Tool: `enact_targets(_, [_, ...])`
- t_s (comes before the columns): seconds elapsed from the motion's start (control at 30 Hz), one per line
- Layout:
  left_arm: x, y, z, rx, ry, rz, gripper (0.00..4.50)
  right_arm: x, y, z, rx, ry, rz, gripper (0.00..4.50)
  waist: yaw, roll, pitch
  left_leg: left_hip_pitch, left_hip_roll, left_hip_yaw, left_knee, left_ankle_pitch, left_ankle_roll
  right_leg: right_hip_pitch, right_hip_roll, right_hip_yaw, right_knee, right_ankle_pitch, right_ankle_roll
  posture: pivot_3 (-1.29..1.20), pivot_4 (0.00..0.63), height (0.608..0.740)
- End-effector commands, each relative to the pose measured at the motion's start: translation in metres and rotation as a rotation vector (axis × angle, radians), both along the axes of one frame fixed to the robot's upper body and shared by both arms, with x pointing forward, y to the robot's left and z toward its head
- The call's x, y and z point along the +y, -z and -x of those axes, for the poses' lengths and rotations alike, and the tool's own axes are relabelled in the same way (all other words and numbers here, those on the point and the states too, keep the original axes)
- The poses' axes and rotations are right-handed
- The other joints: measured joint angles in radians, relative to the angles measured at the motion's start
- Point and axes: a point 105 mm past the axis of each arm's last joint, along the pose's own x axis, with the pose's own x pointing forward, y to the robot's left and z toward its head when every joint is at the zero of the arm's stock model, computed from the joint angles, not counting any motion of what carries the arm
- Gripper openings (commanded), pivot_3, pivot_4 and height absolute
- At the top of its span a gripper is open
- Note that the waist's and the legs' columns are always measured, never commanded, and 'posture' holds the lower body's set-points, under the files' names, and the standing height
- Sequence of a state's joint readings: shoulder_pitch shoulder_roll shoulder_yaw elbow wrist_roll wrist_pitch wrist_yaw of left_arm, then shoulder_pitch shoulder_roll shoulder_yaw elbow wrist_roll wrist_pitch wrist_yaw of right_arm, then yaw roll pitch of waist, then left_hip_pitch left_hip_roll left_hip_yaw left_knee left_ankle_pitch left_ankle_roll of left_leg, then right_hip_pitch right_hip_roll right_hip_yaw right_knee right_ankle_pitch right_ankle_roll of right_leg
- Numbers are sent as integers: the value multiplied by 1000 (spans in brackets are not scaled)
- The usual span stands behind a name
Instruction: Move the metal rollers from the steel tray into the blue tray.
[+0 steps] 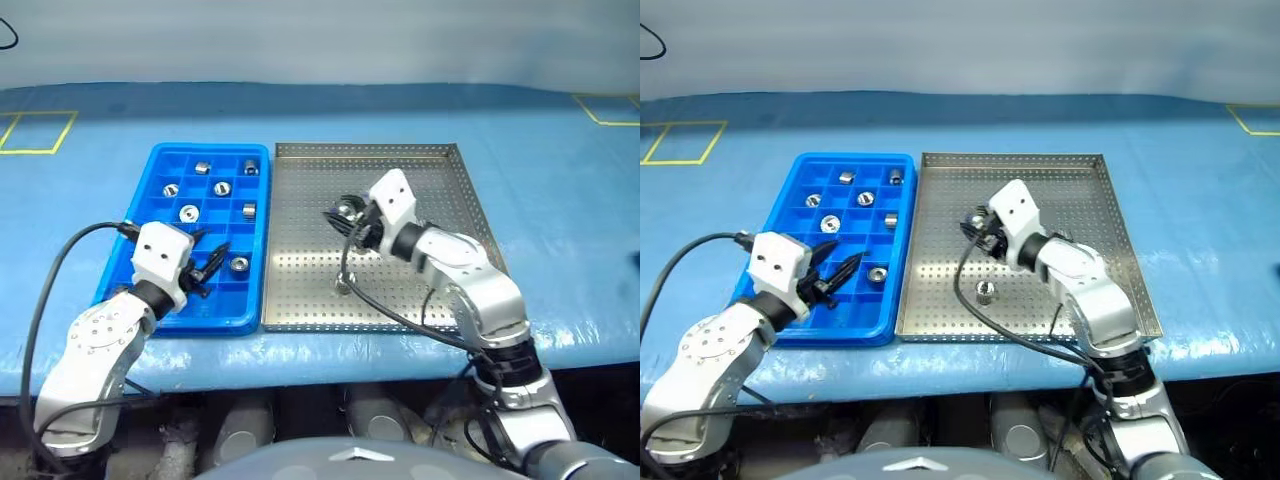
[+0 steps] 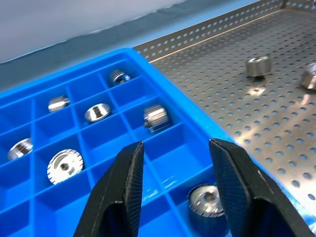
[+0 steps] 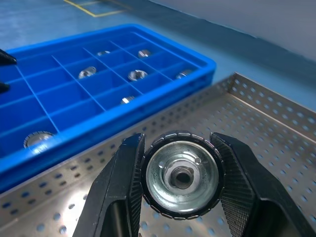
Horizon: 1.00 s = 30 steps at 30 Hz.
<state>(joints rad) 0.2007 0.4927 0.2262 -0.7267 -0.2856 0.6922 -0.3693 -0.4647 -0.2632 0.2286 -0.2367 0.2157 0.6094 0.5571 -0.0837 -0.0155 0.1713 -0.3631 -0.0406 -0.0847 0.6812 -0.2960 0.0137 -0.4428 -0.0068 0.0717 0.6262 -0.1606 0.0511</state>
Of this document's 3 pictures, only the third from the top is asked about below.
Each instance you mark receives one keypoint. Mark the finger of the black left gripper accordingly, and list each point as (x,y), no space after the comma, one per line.
(7,58)
(3,88)

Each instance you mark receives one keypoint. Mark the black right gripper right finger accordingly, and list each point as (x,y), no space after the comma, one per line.
(249,187)

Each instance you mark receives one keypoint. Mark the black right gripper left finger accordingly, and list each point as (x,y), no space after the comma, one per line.
(111,187)

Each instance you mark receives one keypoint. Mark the perforated metal tray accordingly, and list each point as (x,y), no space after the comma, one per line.
(259,123)

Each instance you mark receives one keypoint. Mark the blue compartment tray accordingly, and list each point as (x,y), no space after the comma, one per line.
(61,98)

